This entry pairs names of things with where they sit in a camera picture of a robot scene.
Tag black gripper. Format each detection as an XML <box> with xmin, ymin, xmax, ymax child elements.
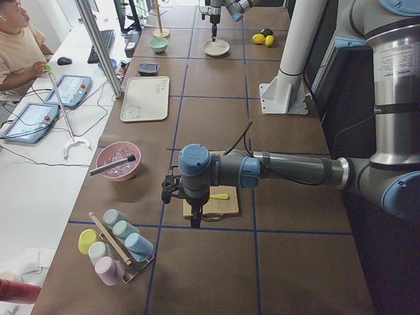
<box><xmin>189</xmin><ymin>197</ymin><xmax>204</xmax><ymax>228</ymax></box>
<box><xmin>210</xmin><ymin>14</ymin><xmax>219</xmax><ymax>41</ymax></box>

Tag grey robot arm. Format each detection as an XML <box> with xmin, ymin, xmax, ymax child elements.
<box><xmin>198</xmin><ymin>0</ymin><xmax>261</xmax><ymax>42</ymax></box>
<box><xmin>161</xmin><ymin>1</ymin><xmax>419</xmax><ymax>228</ymax></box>

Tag white rectangular tray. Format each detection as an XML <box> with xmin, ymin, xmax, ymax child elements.
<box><xmin>120</xmin><ymin>76</ymin><xmax>170</xmax><ymax>123</ymax></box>

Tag bamboo cutting board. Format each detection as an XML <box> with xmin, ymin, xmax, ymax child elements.
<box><xmin>202</xmin><ymin>186</ymin><xmax>240</xmax><ymax>222</ymax></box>

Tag beige round plate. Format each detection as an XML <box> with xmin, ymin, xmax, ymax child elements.
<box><xmin>201</xmin><ymin>39</ymin><xmax>230</xmax><ymax>56</ymax></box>

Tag yellow plastic knife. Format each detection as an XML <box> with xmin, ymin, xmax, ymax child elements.
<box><xmin>210</xmin><ymin>194</ymin><xmax>230</xmax><ymax>200</ymax></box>

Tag yellow lemon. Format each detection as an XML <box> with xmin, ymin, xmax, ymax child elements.
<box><xmin>252</xmin><ymin>33</ymin><xmax>265</xmax><ymax>45</ymax></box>
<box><xmin>264</xmin><ymin>35</ymin><xmax>274</xmax><ymax>47</ymax></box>

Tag green avocado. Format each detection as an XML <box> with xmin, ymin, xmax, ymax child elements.
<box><xmin>260</xmin><ymin>28</ymin><xmax>273</xmax><ymax>37</ymax></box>

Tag wooden mug stand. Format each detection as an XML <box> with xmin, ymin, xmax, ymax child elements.
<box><xmin>150</xmin><ymin>0</ymin><xmax>170</xmax><ymax>38</ymax></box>

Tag green bowl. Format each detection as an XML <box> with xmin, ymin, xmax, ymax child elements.
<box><xmin>148</xmin><ymin>37</ymin><xmax>169</xmax><ymax>53</ymax></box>

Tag light blue cup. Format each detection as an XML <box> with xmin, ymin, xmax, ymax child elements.
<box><xmin>125</xmin><ymin>233</ymin><xmax>154</xmax><ymax>262</ymax></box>

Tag green cup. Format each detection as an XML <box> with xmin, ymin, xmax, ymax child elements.
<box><xmin>112</xmin><ymin>220</ymin><xmax>140</xmax><ymax>240</ymax></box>

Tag black box device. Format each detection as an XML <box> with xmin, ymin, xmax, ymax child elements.
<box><xmin>125</xmin><ymin>31</ymin><xmax>141</xmax><ymax>58</ymax></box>

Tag grey folded cloth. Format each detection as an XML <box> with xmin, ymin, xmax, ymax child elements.
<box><xmin>138</xmin><ymin>62</ymin><xmax>161</xmax><ymax>77</ymax></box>

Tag grey blue cup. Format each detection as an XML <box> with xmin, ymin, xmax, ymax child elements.
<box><xmin>102</xmin><ymin>209</ymin><xmax>129</xmax><ymax>227</ymax></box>

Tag orange circuit board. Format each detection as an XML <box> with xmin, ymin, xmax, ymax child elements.
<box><xmin>115</xmin><ymin>60</ymin><xmax>130</xmax><ymax>78</ymax></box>

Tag pink cup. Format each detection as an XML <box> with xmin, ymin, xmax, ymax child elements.
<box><xmin>94</xmin><ymin>257</ymin><xmax>124</xmax><ymax>286</ymax></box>

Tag white cup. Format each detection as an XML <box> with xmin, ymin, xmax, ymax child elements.
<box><xmin>88</xmin><ymin>241</ymin><xmax>114</xmax><ymax>266</ymax></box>

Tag pink bowl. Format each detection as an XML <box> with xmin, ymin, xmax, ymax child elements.
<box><xmin>96</xmin><ymin>142</ymin><xmax>141</xmax><ymax>182</ymax></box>

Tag black keyboard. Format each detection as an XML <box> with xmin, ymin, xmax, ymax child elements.
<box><xmin>87</xmin><ymin>29</ymin><xmax>116</xmax><ymax>64</ymax></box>

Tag yellow cup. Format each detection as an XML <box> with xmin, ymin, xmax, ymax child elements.
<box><xmin>77</xmin><ymin>229</ymin><xmax>99</xmax><ymax>255</ymax></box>

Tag far teach pendant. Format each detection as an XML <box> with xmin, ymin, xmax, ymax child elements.
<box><xmin>56</xmin><ymin>74</ymin><xmax>92</xmax><ymax>108</ymax></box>

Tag teach pendant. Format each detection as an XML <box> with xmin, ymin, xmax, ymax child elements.
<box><xmin>1</xmin><ymin>103</ymin><xmax>59</xmax><ymax>144</ymax></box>
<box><xmin>56</xmin><ymin>74</ymin><xmax>92</xmax><ymax>108</ymax></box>

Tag black computer mouse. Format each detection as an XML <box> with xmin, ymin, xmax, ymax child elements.
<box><xmin>56</xmin><ymin>56</ymin><xmax>72</xmax><ymax>66</ymax></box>

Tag metal reacher stick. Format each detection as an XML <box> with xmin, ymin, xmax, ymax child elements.
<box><xmin>45</xmin><ymin>65</ymin><xmax>91</xmax><ymax>160</ymax></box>

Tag near teach pendant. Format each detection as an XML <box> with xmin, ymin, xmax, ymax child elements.
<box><xmin>1</xmin><ymin>103</ymin><xmax>59</xmax><ymax>144</ymax></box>

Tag red bottle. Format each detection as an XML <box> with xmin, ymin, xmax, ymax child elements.
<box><xmin>1</xmin><ymin>279</ymin><xmax>41</xmax><ymax>304</ymax></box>

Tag seated person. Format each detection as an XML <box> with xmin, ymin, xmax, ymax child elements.
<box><xmin>1</xmin><ymin>1</ymin><xmax>54</xmax><ymax>96</ymax></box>

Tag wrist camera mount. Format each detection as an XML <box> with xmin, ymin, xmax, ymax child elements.
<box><xmin>198</xmin><ymin>0</ymin><xmax>209</xmax><ymax>20</ymax></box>
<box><xmin>161</xmin><ymin>165</ymin><xmax>186</xmax><ymax>204</ymax></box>

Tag white wire cup rack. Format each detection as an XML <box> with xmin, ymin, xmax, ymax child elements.
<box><xmin>99</xmin><ymin>233</ymin><xmax>154</xmax><ymax>284</ymax></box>

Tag metal handled brush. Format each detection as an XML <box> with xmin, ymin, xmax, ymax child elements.
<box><xmin>89</xmin><ymin>154</ymin><xmax>136</xmax><ymax>176</ymax></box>

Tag white pillar mount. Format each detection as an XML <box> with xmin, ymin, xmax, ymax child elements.
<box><xmin>259</xmin><ymin>0</ymin><xmax>327</xmax><ymax>115</ymax></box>

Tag aluminium frame post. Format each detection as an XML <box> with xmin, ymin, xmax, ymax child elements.
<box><xmin>75</xmin><ymin>0</ymin><xmax>123</xmax><ymax>99</ymax></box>

